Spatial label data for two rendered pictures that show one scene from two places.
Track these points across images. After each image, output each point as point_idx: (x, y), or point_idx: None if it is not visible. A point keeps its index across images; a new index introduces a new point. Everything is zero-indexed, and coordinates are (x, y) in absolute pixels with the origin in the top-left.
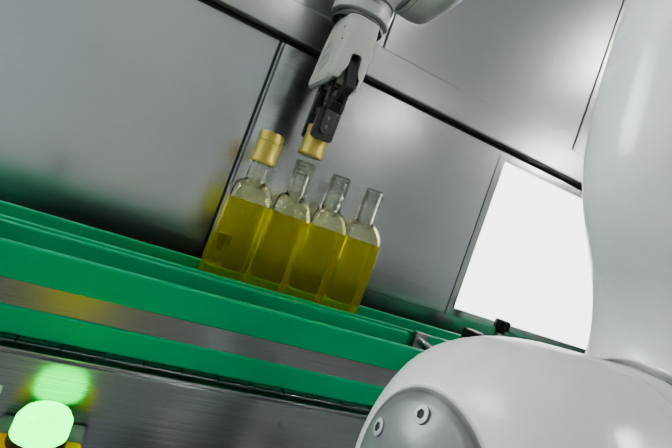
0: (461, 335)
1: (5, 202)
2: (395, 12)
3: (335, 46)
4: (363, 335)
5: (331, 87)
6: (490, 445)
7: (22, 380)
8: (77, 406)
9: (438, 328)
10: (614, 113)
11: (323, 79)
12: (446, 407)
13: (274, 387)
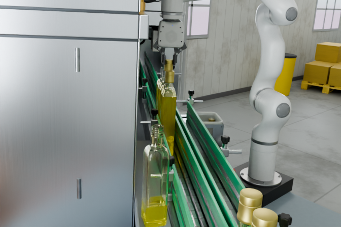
0: (189, 93)
1: (167, 145)
2: None
3: (179, 35)
4: (193, 108)
5: (177, 47)
6: (287, 103)
7: None
8: None
9: (150, 93)
10: (273, 66)
11: (178, 47)
12: (284, 103)
13: (193, 132)
